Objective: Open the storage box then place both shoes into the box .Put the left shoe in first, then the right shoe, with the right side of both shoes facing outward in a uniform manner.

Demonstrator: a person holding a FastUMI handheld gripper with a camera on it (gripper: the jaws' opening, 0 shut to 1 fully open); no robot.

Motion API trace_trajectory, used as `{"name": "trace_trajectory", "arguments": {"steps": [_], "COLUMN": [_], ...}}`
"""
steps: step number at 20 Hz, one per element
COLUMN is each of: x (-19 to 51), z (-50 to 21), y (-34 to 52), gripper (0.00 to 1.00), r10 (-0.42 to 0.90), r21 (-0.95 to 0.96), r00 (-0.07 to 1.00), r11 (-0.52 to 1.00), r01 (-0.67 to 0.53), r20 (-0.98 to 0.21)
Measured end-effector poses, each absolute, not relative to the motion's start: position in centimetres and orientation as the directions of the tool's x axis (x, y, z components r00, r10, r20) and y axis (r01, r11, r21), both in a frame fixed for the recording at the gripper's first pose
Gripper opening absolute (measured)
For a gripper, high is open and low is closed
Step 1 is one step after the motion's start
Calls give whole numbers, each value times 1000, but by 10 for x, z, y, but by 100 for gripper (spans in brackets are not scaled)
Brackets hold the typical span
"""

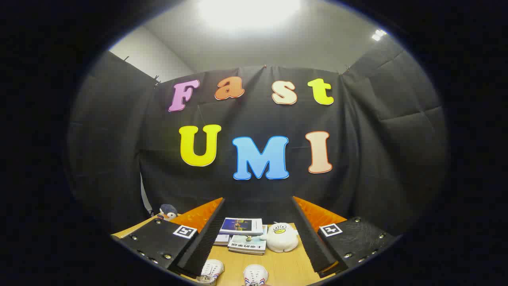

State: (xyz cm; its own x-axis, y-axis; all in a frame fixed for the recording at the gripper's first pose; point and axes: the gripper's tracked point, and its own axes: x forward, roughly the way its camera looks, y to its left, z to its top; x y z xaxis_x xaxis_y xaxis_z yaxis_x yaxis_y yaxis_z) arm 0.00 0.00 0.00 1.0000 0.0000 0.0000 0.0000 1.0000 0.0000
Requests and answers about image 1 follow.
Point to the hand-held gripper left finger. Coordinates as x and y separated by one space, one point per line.
206 238

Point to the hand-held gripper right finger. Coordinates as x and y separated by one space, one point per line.
311 238

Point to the white canvas shoe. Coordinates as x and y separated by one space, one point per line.
255 275
212 270

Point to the plain white book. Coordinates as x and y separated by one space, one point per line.
221 239

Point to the white duck plush toy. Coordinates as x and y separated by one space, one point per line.
281 237

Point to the book with blue picture cover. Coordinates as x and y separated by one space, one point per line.
242 225

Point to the book with pale duck cover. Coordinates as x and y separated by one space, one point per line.
248 243

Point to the penguin plush toy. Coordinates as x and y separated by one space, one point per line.
168 211

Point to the small ceiling light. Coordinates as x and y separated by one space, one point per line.
378 35

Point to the large ceiling light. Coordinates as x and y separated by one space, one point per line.
248 12

